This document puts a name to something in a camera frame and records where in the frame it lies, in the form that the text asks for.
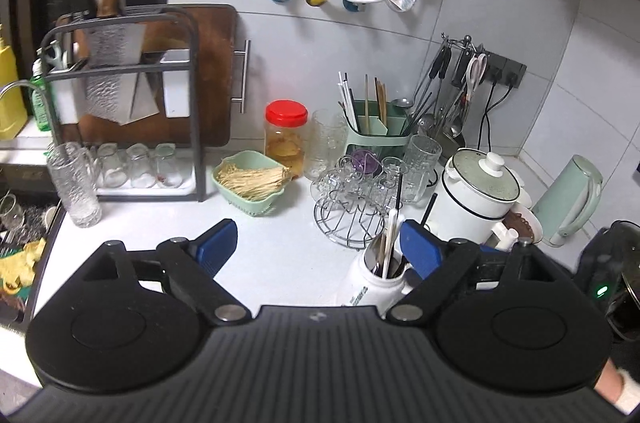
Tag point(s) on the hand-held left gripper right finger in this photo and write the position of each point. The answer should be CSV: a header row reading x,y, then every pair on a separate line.
x,y
420,250

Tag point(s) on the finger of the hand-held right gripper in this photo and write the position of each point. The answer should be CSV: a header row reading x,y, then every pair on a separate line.
x,y
492,268

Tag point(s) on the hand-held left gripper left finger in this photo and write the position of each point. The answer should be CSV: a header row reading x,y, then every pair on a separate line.
x,y
217,245

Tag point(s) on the white chopstick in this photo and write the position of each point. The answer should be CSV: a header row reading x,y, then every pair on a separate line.
x,y
391,228

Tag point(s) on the wooden chopstick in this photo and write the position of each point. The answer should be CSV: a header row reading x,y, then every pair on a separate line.
x,y
382,248

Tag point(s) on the white ceramic mug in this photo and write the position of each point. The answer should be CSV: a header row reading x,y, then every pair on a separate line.
x,y
365,293

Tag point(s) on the row of hanging utensils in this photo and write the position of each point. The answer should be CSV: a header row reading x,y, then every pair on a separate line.
x,y
440,93

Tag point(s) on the person's right hand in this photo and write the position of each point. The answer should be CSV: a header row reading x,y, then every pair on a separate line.
x,y
607,385

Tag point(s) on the bowl of brown food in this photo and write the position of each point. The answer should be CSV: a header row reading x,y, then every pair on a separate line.
x,y
525,228

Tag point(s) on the green plastic basket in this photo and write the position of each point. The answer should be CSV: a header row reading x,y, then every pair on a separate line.
x,y
250,205

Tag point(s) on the white electric cooking pot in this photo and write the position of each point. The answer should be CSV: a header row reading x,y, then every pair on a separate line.
x,y
465,203

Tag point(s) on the enoki mushroom bundle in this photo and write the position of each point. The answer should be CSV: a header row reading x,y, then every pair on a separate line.
x,y
255,180

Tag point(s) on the tall textured glass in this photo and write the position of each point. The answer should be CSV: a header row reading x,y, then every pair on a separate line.
x,y
420,168

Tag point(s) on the white rack drip tray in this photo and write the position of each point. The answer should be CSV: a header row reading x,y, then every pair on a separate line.
x,y
150,193

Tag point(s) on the inverted stemmed glass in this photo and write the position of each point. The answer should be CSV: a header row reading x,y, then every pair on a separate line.
x,y
360,183

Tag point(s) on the small clear glass tumbler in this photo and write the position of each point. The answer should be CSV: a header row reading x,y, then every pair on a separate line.
x,y
168,168
140,168
111,168

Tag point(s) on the pale green electric kettle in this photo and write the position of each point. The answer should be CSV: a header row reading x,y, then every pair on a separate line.
x,y
565,203

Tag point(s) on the purple plastic lid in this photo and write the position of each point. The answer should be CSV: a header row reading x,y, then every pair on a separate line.
x,y
363,163

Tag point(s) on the green utensil holder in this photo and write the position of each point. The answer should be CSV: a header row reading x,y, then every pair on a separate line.
x,y
395,138

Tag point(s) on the black metal dish rack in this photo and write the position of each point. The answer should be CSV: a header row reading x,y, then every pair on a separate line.
x,y
200,128

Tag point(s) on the red lid plastic jar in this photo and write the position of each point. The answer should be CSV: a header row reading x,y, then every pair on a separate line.
x,y
285,138

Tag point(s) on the patterned glass mug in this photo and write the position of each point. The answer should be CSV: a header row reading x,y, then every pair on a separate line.
x,y
325,148

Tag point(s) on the small steel ladle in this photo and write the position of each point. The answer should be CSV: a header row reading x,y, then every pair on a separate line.
x,y
402,103

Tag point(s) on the large textured glass mug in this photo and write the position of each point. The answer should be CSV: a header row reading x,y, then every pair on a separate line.
x,y
75,188

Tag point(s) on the bunch of assorted chopsticks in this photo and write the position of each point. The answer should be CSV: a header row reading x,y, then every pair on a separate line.
x,y
350,103

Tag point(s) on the wooden cutting board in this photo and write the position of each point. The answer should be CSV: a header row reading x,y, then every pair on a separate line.
x,y
215,78

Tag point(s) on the black kitchen sink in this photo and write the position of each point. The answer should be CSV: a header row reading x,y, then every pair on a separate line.
x,y
50,253

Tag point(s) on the white plastic rack caddy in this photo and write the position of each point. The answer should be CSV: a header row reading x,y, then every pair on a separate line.
x,y
176,83
67,103

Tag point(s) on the yellow cleaning cloth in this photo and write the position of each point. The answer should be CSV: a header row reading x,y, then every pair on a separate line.
x,y
22,258

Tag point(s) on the patterned steel cleaver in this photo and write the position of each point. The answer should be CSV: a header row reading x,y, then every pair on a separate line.
x,y
115,68

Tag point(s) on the green dish soap bottle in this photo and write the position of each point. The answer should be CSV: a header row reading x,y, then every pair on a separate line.
x,y
40,103

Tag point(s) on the steel kitchen faucet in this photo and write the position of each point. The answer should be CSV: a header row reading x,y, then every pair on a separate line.
x,y
20,85

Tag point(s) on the yellow detergent bottle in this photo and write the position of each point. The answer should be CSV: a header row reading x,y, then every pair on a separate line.
x,y
10,93

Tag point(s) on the black wall socket strip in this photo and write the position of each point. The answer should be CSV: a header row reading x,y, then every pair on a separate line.
x,y
505,70

